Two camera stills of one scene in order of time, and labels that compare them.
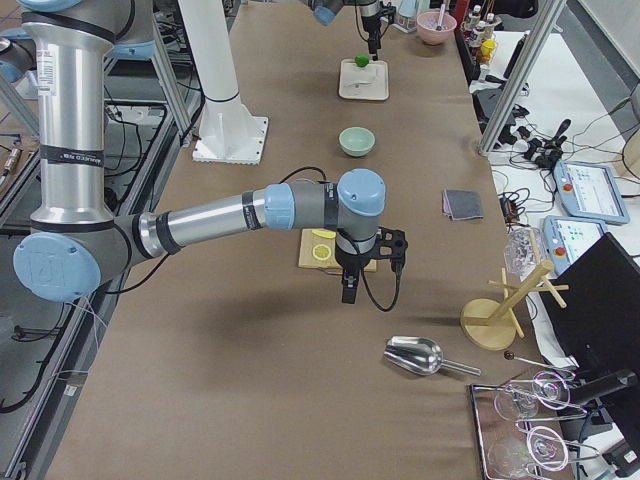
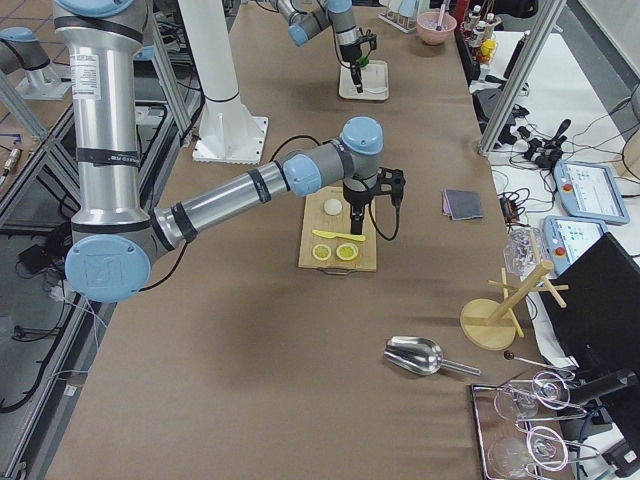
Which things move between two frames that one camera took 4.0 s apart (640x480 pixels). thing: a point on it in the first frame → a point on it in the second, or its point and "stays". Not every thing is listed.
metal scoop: [421, 356] stays
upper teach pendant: [589, 191] stays
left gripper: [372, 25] → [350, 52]
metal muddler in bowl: [440, 18] stays
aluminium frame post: [548, 20] stays
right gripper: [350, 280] → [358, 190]
